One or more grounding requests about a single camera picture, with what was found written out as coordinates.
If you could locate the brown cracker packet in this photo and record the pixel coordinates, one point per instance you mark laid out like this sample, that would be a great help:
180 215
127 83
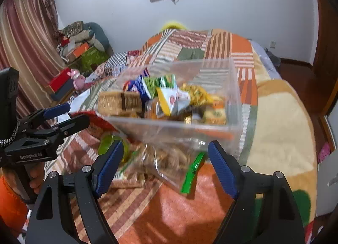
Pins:
116 102

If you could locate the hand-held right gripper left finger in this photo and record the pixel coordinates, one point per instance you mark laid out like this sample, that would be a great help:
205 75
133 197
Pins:
111 167

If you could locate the lime green snack packet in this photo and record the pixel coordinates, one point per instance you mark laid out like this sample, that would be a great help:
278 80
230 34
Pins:
108 143

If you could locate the person's left hand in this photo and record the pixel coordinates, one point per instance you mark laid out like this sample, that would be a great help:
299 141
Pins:
35 179

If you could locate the white wall outlet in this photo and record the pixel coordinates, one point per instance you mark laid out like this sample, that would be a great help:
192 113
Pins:
272 44

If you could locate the light blue cloth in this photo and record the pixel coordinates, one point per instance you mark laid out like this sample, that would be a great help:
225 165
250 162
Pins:
79 101

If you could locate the clear orange snack packet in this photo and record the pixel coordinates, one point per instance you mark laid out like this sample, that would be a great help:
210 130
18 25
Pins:
153 110

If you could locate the yellow round object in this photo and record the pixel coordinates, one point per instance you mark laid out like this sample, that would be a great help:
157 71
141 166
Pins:
171 25

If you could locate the striped red curtain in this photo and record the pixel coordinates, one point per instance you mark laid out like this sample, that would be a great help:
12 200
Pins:
26 35

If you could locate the clear nut bag green clip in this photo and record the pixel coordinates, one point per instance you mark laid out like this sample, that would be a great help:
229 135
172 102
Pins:
169 159

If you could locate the pile of cushions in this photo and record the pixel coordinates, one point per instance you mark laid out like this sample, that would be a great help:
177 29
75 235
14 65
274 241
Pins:
92 32

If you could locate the green pea snack packet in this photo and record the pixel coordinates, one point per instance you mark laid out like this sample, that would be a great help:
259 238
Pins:
158 84

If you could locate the dark bag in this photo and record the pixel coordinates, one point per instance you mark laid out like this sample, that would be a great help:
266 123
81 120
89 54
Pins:
274 59

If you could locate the red snack packet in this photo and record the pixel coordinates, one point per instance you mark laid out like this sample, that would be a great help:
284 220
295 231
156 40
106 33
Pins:
95 125

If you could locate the wooden door frame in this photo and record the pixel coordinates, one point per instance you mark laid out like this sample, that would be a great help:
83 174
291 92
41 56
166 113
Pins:
327 48

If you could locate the clear plastic storage box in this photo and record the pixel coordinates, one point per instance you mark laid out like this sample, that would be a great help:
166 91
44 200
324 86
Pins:
169 130

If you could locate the pink plush toy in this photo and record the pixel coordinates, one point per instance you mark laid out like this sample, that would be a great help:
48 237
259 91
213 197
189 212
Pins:
78 80

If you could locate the green box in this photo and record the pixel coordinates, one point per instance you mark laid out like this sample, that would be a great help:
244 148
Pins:
92 59

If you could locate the white door with stickers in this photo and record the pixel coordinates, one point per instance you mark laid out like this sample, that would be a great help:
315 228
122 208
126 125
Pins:
330 180

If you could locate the person's left forearm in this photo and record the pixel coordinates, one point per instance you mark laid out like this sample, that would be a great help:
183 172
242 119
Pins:
10 207

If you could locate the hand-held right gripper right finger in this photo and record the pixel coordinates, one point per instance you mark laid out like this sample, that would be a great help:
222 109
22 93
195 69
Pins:
221 170

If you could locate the red box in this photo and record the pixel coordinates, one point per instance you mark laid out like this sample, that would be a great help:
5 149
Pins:
60 80

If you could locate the white and yellow snack packet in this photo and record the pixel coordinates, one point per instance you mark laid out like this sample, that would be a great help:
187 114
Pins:
170 100

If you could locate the black box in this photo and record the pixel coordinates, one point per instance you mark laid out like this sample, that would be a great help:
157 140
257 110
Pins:
63 92

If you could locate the orange box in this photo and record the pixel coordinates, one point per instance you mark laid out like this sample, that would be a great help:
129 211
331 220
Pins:
81 50

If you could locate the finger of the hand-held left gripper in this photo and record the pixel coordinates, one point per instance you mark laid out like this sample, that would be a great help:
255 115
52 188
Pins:
76 122
56 110

